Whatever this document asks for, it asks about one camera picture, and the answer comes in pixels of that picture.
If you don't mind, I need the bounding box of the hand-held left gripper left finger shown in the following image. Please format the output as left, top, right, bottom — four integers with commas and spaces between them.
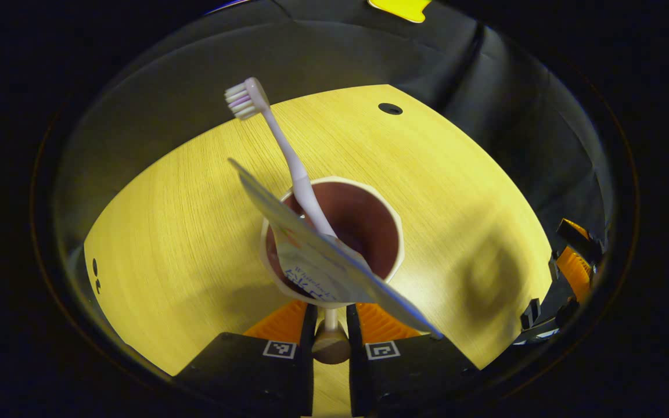
173, 302, 318, 416

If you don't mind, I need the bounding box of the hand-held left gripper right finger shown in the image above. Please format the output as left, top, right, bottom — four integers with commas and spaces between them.
346, 302, 480, 416

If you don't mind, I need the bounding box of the white toothpaste tube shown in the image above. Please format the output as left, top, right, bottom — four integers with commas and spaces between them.
228, 158, 444, 339

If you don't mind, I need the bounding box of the beige cup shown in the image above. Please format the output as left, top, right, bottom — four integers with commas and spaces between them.
260, 176, 406, 365

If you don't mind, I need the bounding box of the white toothbrush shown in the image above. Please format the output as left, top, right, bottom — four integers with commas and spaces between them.
224, 77, 338, 239

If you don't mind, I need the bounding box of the black backdrop cloth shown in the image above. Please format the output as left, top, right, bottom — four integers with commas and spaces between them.
53, 0, 617, 291

